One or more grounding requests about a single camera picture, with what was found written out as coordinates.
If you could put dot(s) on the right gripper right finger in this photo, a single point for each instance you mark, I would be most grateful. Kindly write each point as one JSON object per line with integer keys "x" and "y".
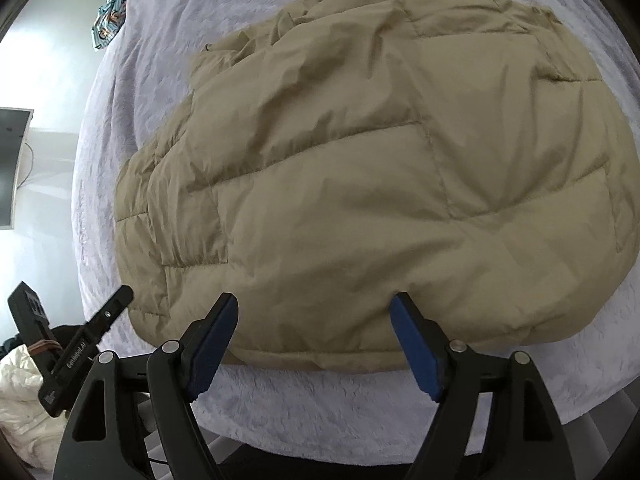
{"x": 495, "y": 418}

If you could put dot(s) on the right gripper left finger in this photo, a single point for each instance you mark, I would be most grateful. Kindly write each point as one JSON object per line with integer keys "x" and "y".
{"x": 123, "y": 399}

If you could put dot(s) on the olive quilted puffer jacket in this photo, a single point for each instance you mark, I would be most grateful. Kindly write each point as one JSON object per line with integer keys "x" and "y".
{"x": 467, "y": 152}

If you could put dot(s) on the white puffy garment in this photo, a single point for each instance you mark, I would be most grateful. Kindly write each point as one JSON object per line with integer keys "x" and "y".
{"x": 34, "y": 435}

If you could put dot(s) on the lavender fleece bed blanket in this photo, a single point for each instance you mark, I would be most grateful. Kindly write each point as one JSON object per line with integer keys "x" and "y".
{"x": 374, "y": 419}

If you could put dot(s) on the blue patterned cloth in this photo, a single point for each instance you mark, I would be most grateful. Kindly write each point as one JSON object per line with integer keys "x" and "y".
{"x": 110, "y": 18}

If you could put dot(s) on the wall-mounted dark monitor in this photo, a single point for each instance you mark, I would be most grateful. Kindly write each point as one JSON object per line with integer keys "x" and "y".
{"x": 14, "y": 123}

